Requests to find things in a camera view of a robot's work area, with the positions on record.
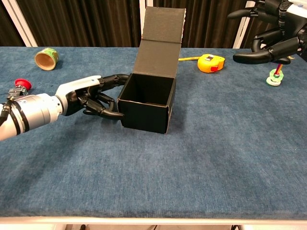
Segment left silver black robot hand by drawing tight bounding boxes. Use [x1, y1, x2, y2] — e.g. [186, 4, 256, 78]
[55, 73, 130, 120]

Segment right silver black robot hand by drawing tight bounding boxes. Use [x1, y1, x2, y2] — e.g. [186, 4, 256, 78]
[226, 0, 307, 65]

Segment black foldable cardboard box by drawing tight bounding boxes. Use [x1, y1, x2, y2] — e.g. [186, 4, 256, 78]
[117, 6, 187, 134]

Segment green patterned tape roll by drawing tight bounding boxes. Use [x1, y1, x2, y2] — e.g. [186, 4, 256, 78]
[35, 47, 59, 71]

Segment yellow tape measure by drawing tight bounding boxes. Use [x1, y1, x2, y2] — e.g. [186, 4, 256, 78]
[178, 54, 226, 73]

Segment blue felt table mat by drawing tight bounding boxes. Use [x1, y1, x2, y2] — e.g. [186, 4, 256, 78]
[0, 46, 307, 220]

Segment red emergency stop button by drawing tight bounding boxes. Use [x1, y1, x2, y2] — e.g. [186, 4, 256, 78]
[6, 79, 33, 100]

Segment feather toy with green base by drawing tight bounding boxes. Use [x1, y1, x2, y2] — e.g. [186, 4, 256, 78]
[266, 63, 285, 86]

